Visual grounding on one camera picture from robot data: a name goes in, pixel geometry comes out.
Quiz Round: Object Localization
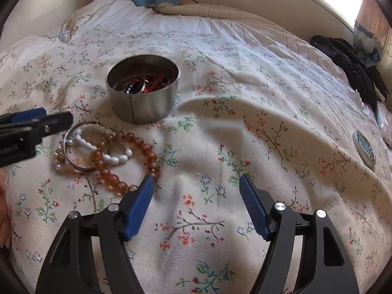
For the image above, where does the silver bangle bracelet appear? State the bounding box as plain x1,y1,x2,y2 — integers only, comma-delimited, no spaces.
63,121,105,173

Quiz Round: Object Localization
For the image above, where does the pink bead bracelet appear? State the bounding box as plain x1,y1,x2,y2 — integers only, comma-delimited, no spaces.
53,145,99,173

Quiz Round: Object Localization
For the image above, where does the white oval bead bracelet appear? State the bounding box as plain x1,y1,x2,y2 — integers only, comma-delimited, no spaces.
65,128,134,165

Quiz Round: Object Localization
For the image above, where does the amber bead bracelet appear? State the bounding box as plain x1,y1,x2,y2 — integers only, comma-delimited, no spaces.
90,131,161,195

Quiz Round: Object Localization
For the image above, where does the round silver metal tin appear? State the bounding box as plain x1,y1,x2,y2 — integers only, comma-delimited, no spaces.
106,54,181,124

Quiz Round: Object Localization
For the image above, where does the white striped duvet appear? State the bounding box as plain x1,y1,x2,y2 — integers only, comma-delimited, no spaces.
1,0,342,77

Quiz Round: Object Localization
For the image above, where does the clear plastic bag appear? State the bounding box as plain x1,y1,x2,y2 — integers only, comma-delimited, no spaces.
376,102,392,149

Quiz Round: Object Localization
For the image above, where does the floral bed sheet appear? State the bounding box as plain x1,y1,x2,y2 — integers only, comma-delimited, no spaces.
1,28,391,293

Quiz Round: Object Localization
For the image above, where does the black jacket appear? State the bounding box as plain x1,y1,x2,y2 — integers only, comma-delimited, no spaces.
310,35,389,112

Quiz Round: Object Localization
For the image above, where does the beige striped blanket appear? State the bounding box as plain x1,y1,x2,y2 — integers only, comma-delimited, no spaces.
153,3,300,40

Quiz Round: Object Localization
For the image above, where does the pink curtain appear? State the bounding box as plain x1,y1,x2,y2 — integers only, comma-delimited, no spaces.
353,0,390,68

